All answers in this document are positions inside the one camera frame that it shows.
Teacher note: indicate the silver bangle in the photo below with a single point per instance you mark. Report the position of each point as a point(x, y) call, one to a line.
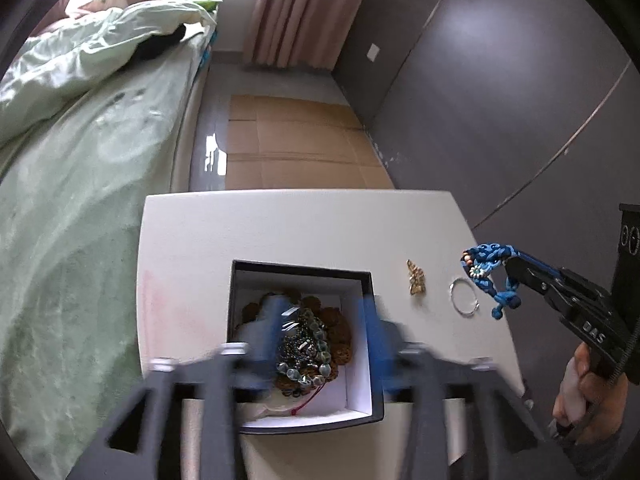
point(452, 296)

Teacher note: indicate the black cloth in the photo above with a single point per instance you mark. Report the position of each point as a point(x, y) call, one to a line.
point(157, 45)

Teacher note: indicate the white wall socket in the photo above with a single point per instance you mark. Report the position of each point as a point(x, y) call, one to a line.
point(372, 51)

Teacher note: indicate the white bedside table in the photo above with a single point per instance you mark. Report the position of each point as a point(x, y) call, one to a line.
point(300, 220)

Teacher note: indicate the green toy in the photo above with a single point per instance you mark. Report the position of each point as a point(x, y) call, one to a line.
point(211, 3)

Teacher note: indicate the person's right hand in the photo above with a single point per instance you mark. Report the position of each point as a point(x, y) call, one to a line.
point(590, 395)

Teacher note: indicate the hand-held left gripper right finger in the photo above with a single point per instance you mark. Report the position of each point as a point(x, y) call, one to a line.
point(385, 350)

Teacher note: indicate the light green duvet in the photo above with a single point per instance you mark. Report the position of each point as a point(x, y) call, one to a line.
point(75, 55)

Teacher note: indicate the green bed sheet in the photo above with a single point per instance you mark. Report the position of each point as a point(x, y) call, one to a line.
point(70, 240)

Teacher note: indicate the person's right forearm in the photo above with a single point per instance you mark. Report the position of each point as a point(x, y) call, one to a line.
point(600, 457)

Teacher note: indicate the bed with cartoon print base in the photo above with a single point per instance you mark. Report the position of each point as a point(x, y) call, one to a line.
point(187, 125)

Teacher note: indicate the black jewelry box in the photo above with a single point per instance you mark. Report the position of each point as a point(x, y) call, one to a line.
point(360, 390)

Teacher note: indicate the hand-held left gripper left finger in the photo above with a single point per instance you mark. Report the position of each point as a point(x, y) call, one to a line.
point(265, 330)

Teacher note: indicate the flat cardboard sheet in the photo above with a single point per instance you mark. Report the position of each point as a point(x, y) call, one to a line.
point(300, 140)

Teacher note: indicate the pink curtain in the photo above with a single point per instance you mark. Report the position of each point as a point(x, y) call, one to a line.
point(300, 10)

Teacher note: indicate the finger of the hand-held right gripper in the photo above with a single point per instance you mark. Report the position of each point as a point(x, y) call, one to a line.
point(537, 262)
point(527, 280)

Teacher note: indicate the gold brooch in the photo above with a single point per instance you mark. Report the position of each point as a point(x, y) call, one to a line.
point(416, 279)

